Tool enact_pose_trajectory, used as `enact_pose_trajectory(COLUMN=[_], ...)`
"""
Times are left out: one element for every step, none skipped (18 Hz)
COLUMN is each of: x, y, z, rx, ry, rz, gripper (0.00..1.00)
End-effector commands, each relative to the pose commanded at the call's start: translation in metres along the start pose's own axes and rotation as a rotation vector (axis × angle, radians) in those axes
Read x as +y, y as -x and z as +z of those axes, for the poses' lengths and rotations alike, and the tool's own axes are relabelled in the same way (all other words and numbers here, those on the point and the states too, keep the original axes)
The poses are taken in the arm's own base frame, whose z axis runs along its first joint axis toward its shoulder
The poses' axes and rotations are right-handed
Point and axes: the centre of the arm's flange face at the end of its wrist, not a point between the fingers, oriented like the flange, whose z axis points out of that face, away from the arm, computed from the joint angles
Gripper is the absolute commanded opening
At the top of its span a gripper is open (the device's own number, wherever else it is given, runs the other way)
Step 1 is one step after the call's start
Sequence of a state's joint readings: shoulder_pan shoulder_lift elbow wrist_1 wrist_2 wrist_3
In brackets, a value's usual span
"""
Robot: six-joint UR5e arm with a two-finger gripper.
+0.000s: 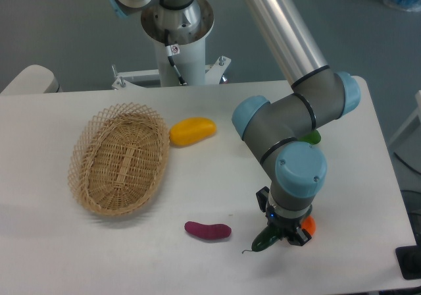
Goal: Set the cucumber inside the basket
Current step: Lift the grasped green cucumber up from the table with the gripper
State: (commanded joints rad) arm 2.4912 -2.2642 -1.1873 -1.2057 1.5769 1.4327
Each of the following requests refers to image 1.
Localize white chair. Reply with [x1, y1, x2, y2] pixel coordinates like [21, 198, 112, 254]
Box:
[1, 65, 62, 96]

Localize green bok choy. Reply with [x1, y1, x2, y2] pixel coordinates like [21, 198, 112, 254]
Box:
[299, 130, 322, 145]

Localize black box at table edge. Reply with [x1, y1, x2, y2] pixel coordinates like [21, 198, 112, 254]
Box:
[395, 246, 420, 280]

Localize white furniture frame right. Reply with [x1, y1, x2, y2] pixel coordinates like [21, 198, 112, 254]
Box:
[389, 91, 420, 149]

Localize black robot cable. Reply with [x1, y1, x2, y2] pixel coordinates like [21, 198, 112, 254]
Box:
[154, 0, 188, 87]

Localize dark green cucumber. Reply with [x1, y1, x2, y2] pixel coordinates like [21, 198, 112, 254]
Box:
[241, 225, 280, 254]

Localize orange tangerine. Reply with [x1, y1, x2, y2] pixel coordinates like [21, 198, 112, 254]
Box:
[301, 215, 316, 236]

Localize yellow bell pepper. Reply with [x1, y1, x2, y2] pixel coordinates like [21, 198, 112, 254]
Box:
[169, 117, 217, 146]

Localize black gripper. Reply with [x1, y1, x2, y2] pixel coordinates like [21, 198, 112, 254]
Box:
[256, 186, 312, 246]

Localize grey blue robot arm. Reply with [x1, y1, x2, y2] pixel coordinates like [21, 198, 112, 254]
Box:
[109, 0, 360, 252]

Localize purple sweet potato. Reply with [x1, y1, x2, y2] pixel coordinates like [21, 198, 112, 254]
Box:
[184, 221, 232, 241]

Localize woven wicker basket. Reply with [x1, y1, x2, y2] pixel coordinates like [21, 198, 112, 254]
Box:
[68, 103, 170, 217]

